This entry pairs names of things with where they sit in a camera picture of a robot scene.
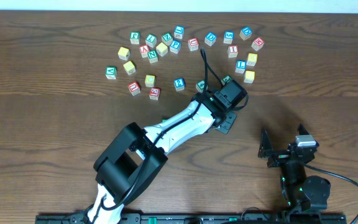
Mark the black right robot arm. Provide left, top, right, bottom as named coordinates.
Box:
left=258, top=124, right=331, bottom=222

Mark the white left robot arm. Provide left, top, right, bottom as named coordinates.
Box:
left=86, top=90, right=249, bottom=223

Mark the green 4 block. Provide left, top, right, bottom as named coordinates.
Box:
left=196, top=80, right=205, bottom=93

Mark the green J block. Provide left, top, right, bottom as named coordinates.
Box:
left=221, top=75, right=232, bottom=85

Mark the yellow G block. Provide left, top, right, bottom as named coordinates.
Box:
left=244, top=70, right=255, bottom=83

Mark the blue 2 block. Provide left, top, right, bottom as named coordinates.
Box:
left=174, top=78, right=185, bottom=91

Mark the blue L block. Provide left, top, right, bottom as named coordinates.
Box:
left=235, top=60, right=247, bottom=74

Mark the red I block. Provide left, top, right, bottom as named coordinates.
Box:
left=227, top=45, right=239, bottom=58

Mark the yellow K block right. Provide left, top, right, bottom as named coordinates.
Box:
left=247, top=53, right=258, bottom=67

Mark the yellow k block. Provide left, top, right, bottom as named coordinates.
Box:
left=117, top=47, right=131, bottom=61
left=247, top=53, right=258, bottom=67

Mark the red E block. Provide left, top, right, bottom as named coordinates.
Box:
left=149, top=87, right=160, bottom=100

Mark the red U block far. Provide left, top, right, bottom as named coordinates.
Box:
left=188, top=37, right=199, bottom=52

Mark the blue D block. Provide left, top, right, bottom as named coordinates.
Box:
left=204, top=32, right=217, bottom=46

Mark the blue S block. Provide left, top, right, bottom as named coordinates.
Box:
left=223, top=30, right=234, bottom=44

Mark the yellow C block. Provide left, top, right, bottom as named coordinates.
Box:
left=145, top=75, right=155, bottom=88

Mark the red M block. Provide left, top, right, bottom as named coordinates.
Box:
left=251, top=37, right=265, bottom=51

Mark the blue P block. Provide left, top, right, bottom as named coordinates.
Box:
left=170, top=40, right=181, bottom=54

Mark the blue Q block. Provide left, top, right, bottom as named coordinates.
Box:
left=239, top=26, right=252, bottom=40

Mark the green N block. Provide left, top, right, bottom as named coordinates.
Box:
left=147, top=50, right=158, bottom=63

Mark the green Z block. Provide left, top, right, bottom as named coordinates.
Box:
left=162, top=32, right=173, bottom=46

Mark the blue J block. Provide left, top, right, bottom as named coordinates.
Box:
left=174, top=26, right=185, bottom=39

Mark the red A block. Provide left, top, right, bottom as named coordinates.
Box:
left=139, top=45, right=150, bottom=58

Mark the green L block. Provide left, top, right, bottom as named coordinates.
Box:
left=145, top=34, right=157, bottom=48

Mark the yellow S block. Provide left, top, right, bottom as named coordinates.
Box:
left=123, top=61, right=136, bottom=75

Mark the green V block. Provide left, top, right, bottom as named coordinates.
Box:
left=105, top=66, right=117, bottom=80

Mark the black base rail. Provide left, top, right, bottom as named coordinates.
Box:
left=35, top=213, right=347, bottom=224

